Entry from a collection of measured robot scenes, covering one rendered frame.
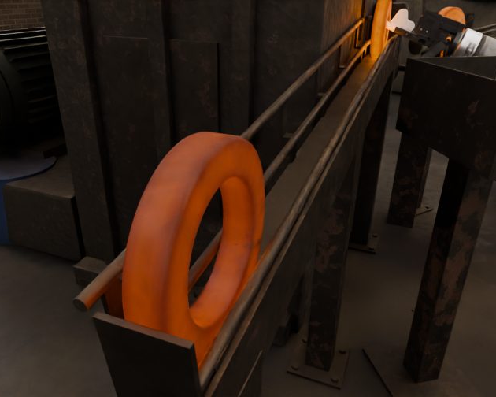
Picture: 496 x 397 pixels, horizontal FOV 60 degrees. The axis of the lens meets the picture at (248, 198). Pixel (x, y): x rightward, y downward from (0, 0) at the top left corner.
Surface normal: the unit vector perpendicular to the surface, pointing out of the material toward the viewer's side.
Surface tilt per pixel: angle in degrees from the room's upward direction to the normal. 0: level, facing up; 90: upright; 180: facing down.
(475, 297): 0
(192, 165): 23
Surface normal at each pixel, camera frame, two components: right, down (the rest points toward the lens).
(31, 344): 0.01, -0.90
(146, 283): -0.36, 0.13
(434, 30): -0.38, 0.40
